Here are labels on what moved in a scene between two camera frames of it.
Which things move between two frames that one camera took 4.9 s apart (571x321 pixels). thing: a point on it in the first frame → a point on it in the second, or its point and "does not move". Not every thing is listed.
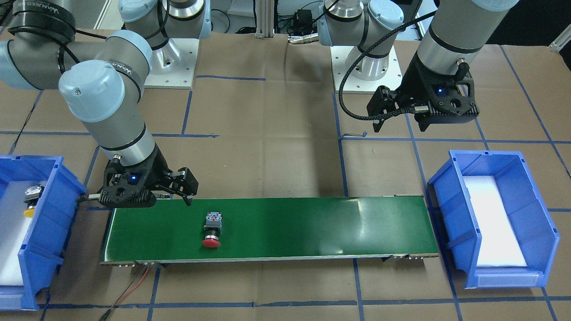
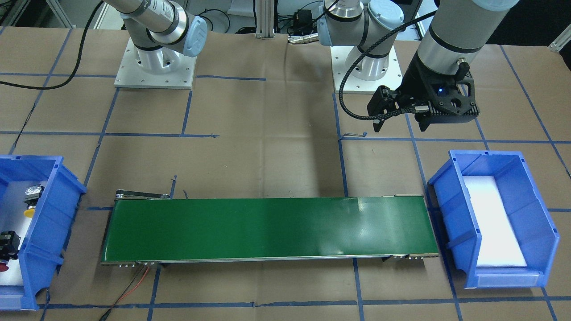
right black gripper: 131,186 → 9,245
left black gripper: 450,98 does not move
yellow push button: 32,194 does not move
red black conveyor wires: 112,306 does not move
